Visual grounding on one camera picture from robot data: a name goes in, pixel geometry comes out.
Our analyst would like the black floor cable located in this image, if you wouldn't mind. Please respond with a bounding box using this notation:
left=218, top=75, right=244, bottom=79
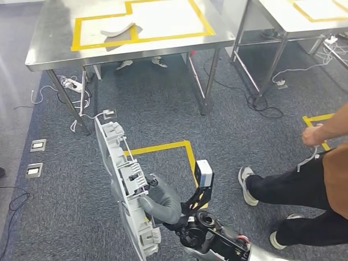
left=203, top=57, right=284, bottom=120
left=0, top=185, right=30, bottom=253

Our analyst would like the white tether cord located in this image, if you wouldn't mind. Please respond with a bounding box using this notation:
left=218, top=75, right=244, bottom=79
left=297, top=146, right=321, bottom=173

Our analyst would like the steel side table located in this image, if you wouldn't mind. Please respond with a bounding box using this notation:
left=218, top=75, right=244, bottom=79
left=231, top=0, right=348, bottom=105

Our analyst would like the yellow tape outline on workbench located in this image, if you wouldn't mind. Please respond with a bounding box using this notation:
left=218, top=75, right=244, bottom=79
left=71, top=0, right=216, bottom=52

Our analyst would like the yellow floor tape square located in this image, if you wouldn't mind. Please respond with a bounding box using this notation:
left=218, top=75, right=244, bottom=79
left=124, top=140, right=208, bottom=210
left=302, top=113, right=335, bottom=152

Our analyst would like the person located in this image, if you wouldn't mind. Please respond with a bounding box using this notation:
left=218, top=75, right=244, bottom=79
left=238, top=102, right=348, bottom=251
left=116, top=57, right=168, bottom=71

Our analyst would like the stainless steel workbench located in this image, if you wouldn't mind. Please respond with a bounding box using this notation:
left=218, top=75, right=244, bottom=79
left=25, top=0, right=236, bottom=137

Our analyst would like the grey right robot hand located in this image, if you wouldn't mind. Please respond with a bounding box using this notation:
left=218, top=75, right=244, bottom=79
left=138, top=175, right=182, bottom=226

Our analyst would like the white curved plastic part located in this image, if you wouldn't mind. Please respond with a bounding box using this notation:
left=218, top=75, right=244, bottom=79
left=100, top=22, right=136, bottom=38

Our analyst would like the yellow tape on side table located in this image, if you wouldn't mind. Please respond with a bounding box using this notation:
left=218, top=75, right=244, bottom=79
left=288, top=0, right=348, bottom=23

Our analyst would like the silver plastic hubcap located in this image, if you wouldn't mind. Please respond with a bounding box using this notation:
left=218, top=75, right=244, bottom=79
left=94, top=116, right=162, bottom=261

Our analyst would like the white floor cable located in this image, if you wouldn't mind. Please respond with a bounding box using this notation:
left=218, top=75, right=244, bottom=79
left=30, top=74, right=105, bottom=133
left=272, top=41, right=348, bottom=85

